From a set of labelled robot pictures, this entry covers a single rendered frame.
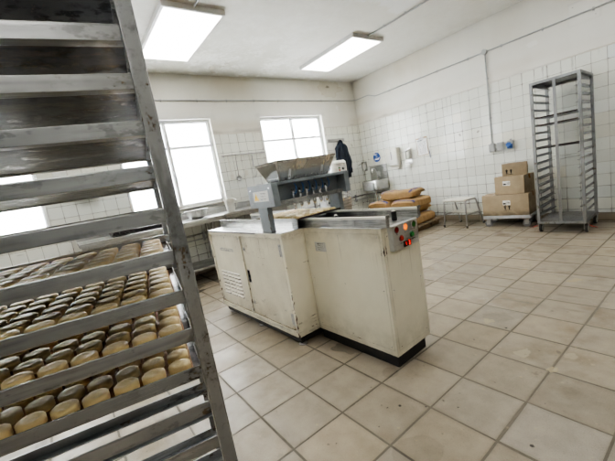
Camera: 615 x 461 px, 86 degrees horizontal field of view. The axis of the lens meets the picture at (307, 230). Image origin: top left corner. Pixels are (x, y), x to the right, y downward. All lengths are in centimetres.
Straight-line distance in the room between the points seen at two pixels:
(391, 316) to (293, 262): 75
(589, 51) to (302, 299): 467
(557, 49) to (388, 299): 454
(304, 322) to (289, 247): 55
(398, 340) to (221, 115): 461
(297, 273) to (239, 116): 400
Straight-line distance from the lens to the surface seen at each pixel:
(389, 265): 187
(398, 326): 201
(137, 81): 76
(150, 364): 94
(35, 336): 81
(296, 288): 231
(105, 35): 82
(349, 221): 196
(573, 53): 572
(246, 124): 590
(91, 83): 79
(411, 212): 203
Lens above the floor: 116
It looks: 9 degrees down
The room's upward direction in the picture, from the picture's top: 10 degrees counter-clockwise
